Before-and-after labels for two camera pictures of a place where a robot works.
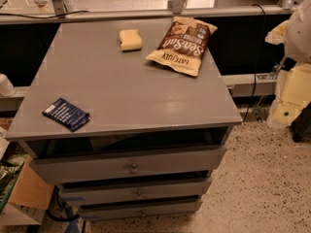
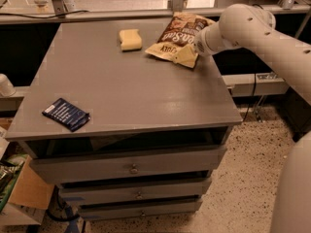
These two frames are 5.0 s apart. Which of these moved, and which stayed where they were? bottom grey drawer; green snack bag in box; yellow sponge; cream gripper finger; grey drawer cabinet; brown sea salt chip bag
Moved: brown sea salt chip bag; cream gripper finger
Stayed: grey drawer cabinet; bottom grey drawer; green snack bag in box; yellow sponge
